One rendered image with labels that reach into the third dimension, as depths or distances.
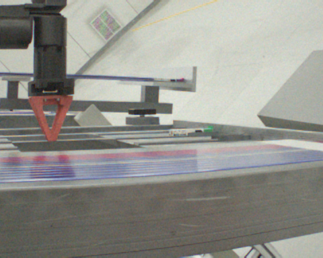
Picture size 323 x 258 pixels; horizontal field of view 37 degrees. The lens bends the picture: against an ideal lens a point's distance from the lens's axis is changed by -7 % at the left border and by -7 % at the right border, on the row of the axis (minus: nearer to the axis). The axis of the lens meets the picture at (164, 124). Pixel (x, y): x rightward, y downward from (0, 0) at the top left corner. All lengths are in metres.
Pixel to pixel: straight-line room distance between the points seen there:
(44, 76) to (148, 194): 0.48
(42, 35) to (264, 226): 0.52
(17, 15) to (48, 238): 0.53
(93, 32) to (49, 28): 7.97
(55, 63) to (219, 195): 0.48
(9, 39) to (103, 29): 8.05
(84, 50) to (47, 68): 7.91
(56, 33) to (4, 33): 0.09
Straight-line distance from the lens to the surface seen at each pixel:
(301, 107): 1.07
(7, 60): 8.47
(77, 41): 8.69
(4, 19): 0.80
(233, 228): 0.39
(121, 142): 0.82
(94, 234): 0.35
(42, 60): 0.80
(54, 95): 0.80
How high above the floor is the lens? 1.07
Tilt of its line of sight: 18 degrees down
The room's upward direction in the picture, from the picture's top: 42 degrees counter-clockwise
